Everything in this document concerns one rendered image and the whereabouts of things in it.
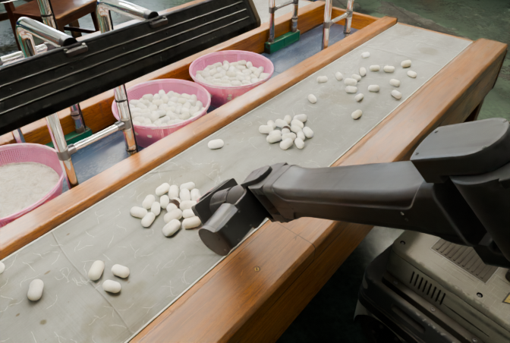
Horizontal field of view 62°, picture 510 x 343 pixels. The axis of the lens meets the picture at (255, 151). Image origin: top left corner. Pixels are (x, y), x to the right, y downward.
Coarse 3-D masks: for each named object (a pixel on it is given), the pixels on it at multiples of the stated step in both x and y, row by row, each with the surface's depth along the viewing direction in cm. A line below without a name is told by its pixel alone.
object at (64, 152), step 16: (112, 0) 75; (96, 16) 80; (128, 16) 73; (144, 16) 70; (16, 32) 69; (32, 32) 65; (48, 32) 63; (32, 48) 72; (80, 48) 61; (128, 112) 93; (112, 128) 92; (128, 128) 94; (64, 144) 83; (80, 144) 87; (128, 144) 97; (64, 160) 85
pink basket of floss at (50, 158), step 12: (12, 144) 100; (24, 144) 100; (36, 144) 100; (0, 156) 100; (12, 156) 101; (24, 156) 101; (36, 156) 101; (48, 156) 100; (60, 168) 97; (60, 180) 89; (60, 192) 92; (36, 204) 84; (12, 216) 81
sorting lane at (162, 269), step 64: (384, 64) 143; (256, 128) 111; (320, 128) 111; (128, 192) 91; (64, 256) 77; (128, 256) 77; (192, 256) 77; (0, 320) 67; (64, 320) 67; (128, 320) 67
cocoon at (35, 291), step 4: (36, 280) 70; (40, 280) 71; (32, 284) 70; (36, 284) 70; (40, 284) 70; (32, 288) 69; (36, 288) 69; (40, 288) 70; (28, 292) 69; (32, 292) 68; (36, 292) 69; (40, 292) 69; (28, 296) 68; (32, 296) 68; (36, 296) 69; (40, 296) 69; (32, 300) 69; (36, 300) 69
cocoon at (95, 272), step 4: (100, 260) 74; (96, 264) 73; (100, 264) 73; (92, 268) 72; (96, 268) 72; (100, 268) 73; (88, 272) 72; (92, 272) 72; (96, 272) 72; (100, 272) 72; (92, 276) 71; (96, 276) 72
